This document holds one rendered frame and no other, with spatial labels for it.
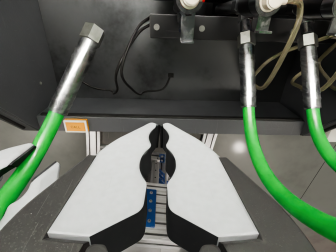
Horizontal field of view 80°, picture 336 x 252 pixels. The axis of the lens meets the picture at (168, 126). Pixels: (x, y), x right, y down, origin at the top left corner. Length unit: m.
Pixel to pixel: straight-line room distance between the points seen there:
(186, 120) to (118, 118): 0.16
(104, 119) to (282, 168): 1.77
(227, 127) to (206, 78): 0.15
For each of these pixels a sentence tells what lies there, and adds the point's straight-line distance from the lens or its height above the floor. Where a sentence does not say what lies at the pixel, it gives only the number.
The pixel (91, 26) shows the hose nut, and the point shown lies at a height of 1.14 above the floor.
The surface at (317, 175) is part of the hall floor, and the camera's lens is 2.29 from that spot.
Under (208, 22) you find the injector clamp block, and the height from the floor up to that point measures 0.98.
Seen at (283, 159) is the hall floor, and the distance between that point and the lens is 2.00.
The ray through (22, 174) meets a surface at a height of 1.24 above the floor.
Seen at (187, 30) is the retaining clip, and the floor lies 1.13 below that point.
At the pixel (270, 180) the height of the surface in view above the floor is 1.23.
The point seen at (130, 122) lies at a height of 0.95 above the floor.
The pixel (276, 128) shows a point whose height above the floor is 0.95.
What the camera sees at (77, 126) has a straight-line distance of 0.50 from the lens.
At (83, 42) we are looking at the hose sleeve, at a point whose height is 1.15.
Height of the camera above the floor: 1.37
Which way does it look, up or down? 62 degrees down
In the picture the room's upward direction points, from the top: 178 degrees clockwise
